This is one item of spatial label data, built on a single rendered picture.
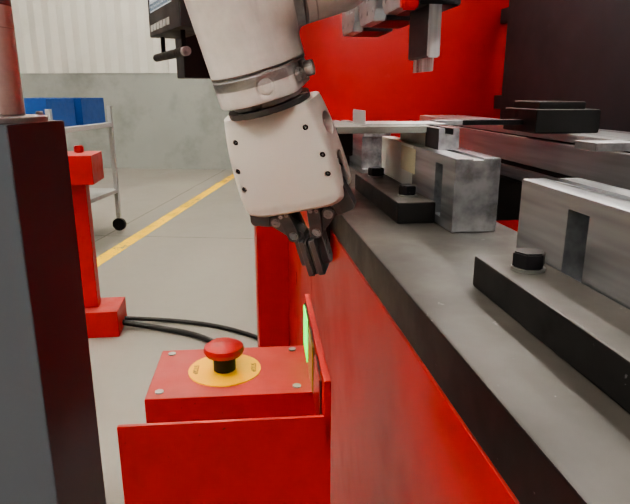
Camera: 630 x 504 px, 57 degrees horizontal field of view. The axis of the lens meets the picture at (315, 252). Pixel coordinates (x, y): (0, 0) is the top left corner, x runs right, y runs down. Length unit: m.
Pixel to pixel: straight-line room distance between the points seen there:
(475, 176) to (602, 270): 0.32
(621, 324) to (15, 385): 0.98
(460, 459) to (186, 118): 8.16
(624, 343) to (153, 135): 8.39
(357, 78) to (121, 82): 7.10
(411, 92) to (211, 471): 1.54
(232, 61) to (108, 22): 8.36
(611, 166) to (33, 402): 1.01
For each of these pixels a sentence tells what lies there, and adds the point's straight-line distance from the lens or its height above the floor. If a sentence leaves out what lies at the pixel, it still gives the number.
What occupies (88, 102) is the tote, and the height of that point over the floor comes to 0.98.
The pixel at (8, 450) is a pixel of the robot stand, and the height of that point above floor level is 0.42.
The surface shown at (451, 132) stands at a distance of 0.88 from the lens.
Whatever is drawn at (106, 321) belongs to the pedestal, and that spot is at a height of 0.08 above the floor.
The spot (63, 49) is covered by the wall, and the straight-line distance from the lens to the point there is 9.11.
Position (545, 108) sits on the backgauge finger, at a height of 1.02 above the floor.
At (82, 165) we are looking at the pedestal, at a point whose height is 0.76.
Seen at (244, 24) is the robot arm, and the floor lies 1.10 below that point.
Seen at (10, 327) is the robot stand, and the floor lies 0.66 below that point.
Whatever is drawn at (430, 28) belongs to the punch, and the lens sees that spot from 0.95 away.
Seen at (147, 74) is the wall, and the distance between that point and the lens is 8.65.
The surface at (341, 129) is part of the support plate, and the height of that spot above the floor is 1.00.
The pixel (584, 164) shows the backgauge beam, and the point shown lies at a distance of 0.99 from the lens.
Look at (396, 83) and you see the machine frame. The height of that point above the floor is 1.07.
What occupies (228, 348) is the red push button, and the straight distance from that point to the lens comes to 0.58.
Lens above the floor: 1.05
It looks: 15 degrees down
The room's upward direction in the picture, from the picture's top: straight up
